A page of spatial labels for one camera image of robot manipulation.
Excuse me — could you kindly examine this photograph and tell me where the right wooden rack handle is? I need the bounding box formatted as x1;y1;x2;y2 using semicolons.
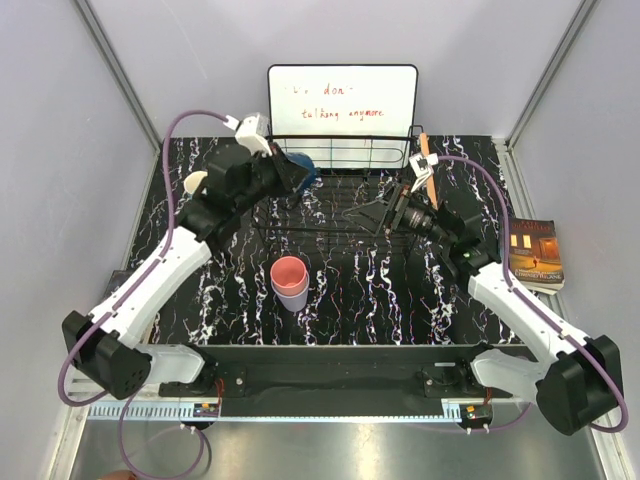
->
419;132;438;208

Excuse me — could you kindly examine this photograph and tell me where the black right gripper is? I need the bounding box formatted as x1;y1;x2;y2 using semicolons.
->
342;182;454;249

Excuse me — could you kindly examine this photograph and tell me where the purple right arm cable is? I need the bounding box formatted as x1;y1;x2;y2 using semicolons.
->
434;155;630;434

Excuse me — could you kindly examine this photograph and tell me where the tale of two cities book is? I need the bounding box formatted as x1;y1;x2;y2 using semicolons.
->
101;270;134;302

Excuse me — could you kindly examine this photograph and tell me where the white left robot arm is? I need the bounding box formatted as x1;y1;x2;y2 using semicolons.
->
58;143;316;406

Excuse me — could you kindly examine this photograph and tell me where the dark night scene book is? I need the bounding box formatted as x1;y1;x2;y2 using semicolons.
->
509;218;565;296

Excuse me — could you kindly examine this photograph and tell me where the white whiteboard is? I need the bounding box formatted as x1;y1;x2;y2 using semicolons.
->
267;64;418;169

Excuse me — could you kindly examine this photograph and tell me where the pink plastic cup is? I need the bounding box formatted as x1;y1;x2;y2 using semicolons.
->
270;256;307;296

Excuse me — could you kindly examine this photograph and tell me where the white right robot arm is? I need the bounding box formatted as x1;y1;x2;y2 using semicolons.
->
343;185;628;436

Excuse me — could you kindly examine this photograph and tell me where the light blue ceramic mug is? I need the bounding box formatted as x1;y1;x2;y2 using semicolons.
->
183;170;208;195

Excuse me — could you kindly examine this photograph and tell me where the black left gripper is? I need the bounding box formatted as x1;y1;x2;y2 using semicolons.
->
234;142;309;214

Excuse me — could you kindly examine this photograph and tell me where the lavender plastic cup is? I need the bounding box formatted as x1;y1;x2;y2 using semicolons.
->
275;287;308;313

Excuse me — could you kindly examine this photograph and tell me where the black wire dish rack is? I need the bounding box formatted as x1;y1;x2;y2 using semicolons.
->
251;125;423;249

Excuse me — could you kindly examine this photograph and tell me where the dark blue ceramic mug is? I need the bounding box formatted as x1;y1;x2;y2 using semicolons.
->
286;152;317;210

